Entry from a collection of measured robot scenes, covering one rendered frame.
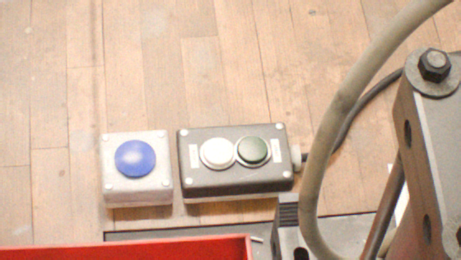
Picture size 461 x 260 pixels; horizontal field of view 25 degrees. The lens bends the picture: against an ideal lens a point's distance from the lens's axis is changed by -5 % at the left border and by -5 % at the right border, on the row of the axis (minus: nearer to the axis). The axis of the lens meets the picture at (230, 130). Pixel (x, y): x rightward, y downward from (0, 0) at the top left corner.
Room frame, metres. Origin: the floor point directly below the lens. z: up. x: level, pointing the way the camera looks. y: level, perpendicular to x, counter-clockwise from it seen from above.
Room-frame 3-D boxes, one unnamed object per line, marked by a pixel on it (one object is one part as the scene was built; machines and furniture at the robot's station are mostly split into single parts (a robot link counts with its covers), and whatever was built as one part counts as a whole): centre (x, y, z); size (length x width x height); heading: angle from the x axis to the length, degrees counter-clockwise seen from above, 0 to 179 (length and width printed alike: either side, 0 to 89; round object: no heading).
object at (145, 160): (0.54, 0.09, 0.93); 0.04 x 0.04 x 0.02
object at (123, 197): (0.54, 0.09, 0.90); 0.07 x 0.07 x 0.06; 11
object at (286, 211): (0.45, -0.07, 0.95); 0.06 x 0.03 x 0.09; 11
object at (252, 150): (0.56, -0.02, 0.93); 0.03 x 0.03 x 0.02
